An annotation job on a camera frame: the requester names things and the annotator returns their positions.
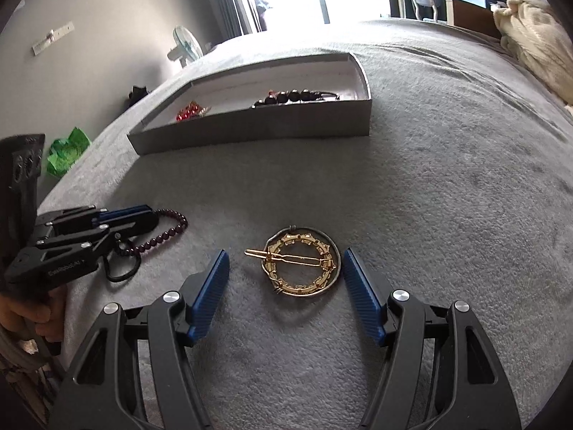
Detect black hair tie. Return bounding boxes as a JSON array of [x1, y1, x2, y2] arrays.
[[102, 243, 143, 284]]

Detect maroon beaded bracelet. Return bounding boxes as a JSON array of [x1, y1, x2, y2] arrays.
[[114, 207, 189, 258]]

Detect red bead gold necklace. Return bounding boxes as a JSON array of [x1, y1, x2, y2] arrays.
[[175, 100, 212, 123]]

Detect gold round hair clip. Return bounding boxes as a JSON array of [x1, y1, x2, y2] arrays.
[[244, 231, 338, 297]]

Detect large black bead bracelet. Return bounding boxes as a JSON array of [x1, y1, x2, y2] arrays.
[[249, 87, 341, 110]]

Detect patterned sleeve forearm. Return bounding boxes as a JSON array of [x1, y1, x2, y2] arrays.
[[1, 327, 62, 429]]

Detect left hand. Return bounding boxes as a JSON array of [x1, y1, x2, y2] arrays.
[[1, 285, 67, 343]]

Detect green plastic bag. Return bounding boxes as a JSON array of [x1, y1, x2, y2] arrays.
[[47, 127, 91, 178]]

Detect black object on floor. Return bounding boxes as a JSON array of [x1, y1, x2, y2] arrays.
[[128, 86, 149, 107]]

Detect grey bed blanket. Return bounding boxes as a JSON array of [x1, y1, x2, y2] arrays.
[[41, 19, 572, 429]]

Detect white standing fan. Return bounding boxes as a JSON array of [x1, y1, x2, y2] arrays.
[[167, 25, 204, 68]]

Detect teal curtain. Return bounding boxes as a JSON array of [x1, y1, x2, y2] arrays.
[[209, 0, 260, 40]]

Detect grey cardboard tray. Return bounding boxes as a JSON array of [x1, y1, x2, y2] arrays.
[[127, 52, 372, 156]]

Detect cream crumpled blanket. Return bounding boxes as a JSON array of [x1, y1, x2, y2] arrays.
[[493, 0, 572, 109]]

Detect blue desk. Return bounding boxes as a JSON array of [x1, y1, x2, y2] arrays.
[[445, 0, 506, 39]]

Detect dark metal ring bangle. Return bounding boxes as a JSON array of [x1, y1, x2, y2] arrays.
[[263, 224, 344, 297]]

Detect white wall bracket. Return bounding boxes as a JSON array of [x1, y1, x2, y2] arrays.
[[31, 21, 75, 56]]

